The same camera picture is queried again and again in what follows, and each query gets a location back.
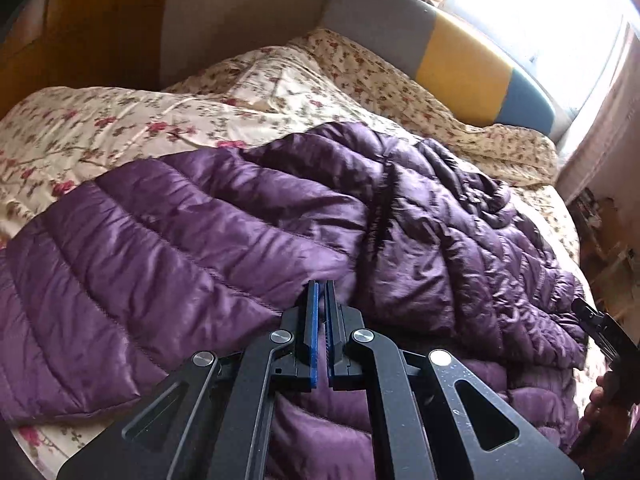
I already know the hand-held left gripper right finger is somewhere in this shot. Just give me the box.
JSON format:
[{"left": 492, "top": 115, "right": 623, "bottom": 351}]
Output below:
[{"left": 325, "top": 280, "right": 586, "bottom": 480}]

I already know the grey yellow blue headboard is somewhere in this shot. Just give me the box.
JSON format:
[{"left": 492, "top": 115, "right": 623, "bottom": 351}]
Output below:
[{"left": 317, "top": 0, "right": 558, "bottom": 131}]

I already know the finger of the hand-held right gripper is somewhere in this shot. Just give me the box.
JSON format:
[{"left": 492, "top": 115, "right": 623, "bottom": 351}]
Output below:
[{"left": 571, "top": 297, "right": 608, "bottom": 343}]

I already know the purple down jacket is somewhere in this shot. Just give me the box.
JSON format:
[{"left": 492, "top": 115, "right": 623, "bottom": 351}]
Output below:
[{"left": 0, "top": 121, "right": 588, "bottom": 480}]

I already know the cluttered wooden shelf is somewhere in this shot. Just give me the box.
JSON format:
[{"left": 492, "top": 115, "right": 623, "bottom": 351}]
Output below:
[{"left": 570, "top": 187, "right": 640, "bottom": 323}]

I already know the large floral print quilt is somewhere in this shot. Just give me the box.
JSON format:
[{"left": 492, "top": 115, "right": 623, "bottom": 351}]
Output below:
[{"left": 0, "top": 45, "right": 361, "bottom": 466}]

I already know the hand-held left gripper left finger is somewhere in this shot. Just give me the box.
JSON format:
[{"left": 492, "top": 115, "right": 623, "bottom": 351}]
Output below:
[{"left": 56, "top": 280, "right": 321, "bottom": 480}]

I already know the wooden wardrobe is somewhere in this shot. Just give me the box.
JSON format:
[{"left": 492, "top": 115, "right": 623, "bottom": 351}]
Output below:
[{"left": 0, "top": 0, "right": 171, "bottom": 106}]

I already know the person's right hand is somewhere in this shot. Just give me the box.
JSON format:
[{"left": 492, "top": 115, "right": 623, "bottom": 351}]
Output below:
[{"left": 577, "top": 372, "right": 640, "bottom": 461}]

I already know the bright window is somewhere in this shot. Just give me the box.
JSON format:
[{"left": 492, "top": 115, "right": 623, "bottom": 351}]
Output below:
[{"left": 440, "top": 0, "right": 631, "bottom": 111}]

